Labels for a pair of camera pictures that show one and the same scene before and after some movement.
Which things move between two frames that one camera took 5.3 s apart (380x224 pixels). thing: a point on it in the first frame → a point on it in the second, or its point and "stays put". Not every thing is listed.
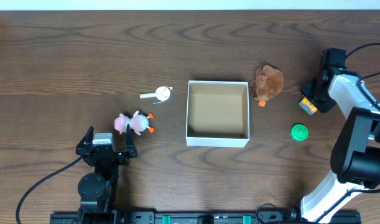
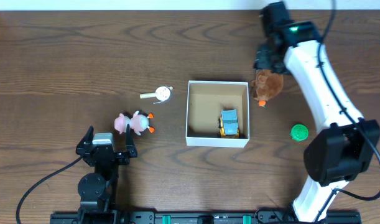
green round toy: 299,132 stays put
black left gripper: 104,154 stays put
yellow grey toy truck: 308,106 → 227,124
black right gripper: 320,98 → 264,61
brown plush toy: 268,83 stays put
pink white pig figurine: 139,121 stays put
